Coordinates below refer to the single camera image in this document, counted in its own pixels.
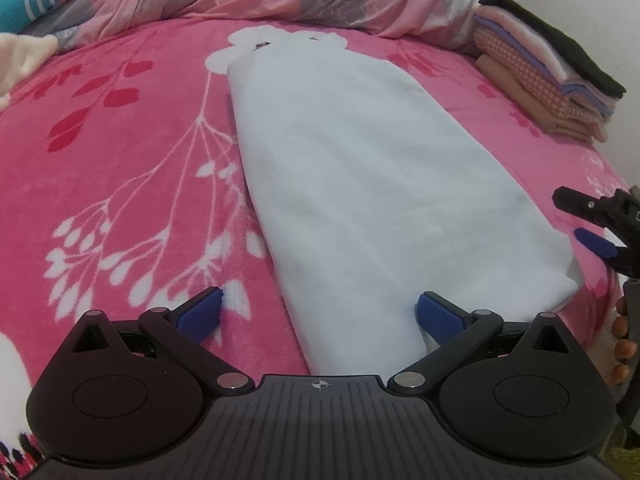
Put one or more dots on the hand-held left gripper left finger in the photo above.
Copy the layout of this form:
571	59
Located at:
201	316

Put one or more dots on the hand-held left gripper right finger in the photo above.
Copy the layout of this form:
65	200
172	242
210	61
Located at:
440	319

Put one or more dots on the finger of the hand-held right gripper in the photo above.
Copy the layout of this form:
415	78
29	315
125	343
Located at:
597	243
580	203

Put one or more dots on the white shirt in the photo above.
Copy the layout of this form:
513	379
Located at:
375	185

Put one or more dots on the person's right hand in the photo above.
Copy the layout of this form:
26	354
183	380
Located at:
622	350

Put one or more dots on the lilac folded garment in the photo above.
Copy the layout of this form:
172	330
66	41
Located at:
587	95

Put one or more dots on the black folded garment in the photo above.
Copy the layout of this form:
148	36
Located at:
560	40

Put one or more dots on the pale pink folded garment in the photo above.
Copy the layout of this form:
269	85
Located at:
530	42

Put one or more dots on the pink floral blanket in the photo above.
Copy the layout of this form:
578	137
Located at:
125	160

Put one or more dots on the cream fleece garment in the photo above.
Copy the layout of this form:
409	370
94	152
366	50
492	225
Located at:
22	60

